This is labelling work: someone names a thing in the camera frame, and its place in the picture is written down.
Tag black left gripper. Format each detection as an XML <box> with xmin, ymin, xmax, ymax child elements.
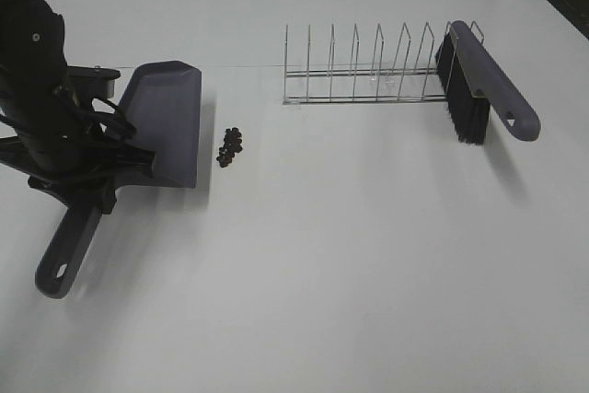
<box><xmin>1</xmin><ymin>103</ymin><xmax>156</xmax><ymax>214</ymax></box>

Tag grey plastic dustpan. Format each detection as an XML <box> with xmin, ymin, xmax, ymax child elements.
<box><xmin>29</xmin><ymin>61</ymin><xmax>202</xmax><ymax>299</ymax></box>

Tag pile of coffee beans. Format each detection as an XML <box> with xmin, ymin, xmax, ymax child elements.
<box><xmin>216</xmin><ymin>127</ymin><xmax>243</xmax><ymax>168</ymax></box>

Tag grey hand brush black bristles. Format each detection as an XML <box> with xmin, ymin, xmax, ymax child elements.
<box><xmin>435</xmin><ymin>20</ymin><xmax>541</xmax><ymax>145</ymax></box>

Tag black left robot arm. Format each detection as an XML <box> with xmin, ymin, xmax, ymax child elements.
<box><xmin>1</xmin><ymin>0</ymin><xmax>155</xmax><ymax>214</ymax></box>

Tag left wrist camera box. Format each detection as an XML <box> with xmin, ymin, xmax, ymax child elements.
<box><xmin>67</xmin><ymin>66</ymin><xmax>121</xmax><ymax>99</ymax></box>

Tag chrome wire dish rack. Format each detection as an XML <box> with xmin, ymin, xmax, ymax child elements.
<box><xmin>282</xmin><ymin>22</ymin><xmax>458</xmax><ymax>105</ymax></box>

